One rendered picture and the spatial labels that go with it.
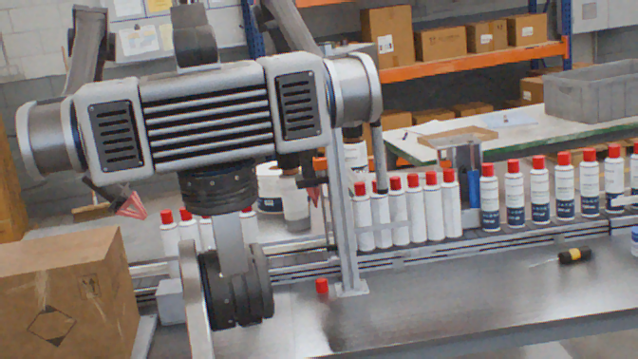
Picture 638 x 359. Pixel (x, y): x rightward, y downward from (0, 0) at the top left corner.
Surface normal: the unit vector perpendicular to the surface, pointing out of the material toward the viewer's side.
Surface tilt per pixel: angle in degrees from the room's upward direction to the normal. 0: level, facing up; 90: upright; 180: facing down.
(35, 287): 90
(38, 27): 90
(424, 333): 0
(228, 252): 90
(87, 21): 38
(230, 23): 90
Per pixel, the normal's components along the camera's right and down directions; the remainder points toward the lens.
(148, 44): 0.20, 0.23
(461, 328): -0.13, -0.95
